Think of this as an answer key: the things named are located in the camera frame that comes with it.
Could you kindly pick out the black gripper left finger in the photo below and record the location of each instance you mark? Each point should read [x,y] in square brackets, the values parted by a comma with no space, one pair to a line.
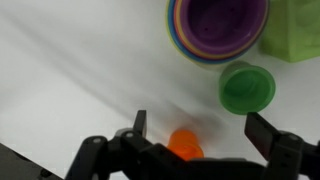
[100,156]

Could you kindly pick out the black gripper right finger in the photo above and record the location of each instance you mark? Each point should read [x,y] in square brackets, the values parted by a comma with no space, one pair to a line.
[286,150]

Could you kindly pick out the small green bowl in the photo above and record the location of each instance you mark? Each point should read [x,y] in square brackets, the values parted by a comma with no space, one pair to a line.
[246,88]

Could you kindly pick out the purple bowl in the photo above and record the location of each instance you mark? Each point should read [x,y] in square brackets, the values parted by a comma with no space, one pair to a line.
[220,26]

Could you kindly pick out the yellow nested bowl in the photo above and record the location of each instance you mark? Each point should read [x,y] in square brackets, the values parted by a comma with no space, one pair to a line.
[175,20]

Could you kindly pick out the black perforated breadboard base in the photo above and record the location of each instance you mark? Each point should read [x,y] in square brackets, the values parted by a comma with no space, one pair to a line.
[20,166]

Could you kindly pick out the small orange cup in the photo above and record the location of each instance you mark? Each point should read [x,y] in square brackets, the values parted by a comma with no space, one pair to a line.
[185,143]

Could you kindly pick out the green toy with yellow feet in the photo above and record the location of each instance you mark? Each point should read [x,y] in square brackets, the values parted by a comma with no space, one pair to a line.
[293,30]

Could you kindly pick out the stacked purple rainbow cups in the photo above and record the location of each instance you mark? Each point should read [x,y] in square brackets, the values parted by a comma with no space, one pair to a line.
[171,23]

